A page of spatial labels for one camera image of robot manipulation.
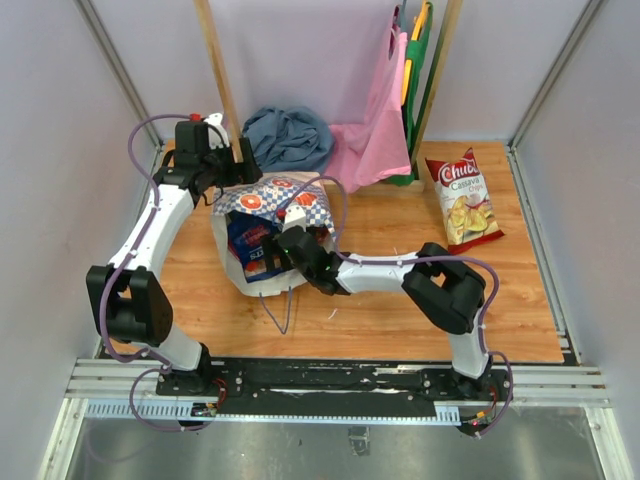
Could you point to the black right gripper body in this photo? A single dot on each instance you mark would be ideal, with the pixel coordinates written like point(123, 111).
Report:
point(308, 273)

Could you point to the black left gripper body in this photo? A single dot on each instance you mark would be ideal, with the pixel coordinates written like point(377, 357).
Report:
point(219, 164)

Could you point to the blue Burts chips bag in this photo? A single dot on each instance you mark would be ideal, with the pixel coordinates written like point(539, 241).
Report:
point(244, 240)

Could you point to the blue checkered paper bag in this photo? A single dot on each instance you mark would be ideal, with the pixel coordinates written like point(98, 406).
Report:
point(263, 199)

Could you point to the red Chubi cassava chips bag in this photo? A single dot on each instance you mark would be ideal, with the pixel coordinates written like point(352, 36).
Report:
point(464, 199)

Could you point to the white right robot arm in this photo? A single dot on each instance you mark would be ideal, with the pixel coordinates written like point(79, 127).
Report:
point(443, 287)

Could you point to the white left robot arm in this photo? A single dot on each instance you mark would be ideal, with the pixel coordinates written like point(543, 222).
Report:
point(132, 313)

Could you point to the blue crumpled cloth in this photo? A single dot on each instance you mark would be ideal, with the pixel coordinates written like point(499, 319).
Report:
point(289, 140)

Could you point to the pink t-shirt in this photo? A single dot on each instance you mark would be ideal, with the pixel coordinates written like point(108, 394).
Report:
point(376, 149)

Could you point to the yellow clothes hanger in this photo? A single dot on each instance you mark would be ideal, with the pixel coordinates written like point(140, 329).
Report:
point(415, 52)

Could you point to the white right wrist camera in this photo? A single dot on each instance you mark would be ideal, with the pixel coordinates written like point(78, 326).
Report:
point(292, 216)

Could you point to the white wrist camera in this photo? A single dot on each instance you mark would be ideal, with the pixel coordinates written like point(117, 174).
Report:
point(218, 136)
point(292, 216)

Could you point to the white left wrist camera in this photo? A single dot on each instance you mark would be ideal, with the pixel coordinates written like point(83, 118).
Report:
point(218, 136)

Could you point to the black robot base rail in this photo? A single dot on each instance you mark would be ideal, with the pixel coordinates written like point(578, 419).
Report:
point(333, 390)

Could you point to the aluminium frame rails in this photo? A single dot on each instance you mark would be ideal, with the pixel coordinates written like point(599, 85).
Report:
point(578, 163)

